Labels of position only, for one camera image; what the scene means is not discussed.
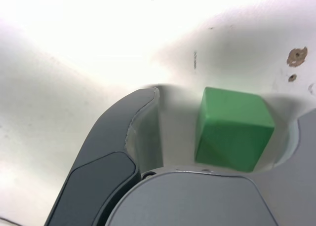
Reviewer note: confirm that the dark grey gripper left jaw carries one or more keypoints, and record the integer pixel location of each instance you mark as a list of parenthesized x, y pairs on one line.
[(103, 147)]

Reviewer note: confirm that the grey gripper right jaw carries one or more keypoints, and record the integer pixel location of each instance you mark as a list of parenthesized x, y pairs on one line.
[(197, 201)]

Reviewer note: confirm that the green cube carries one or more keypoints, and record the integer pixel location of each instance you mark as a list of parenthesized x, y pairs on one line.
[(232, 127)]

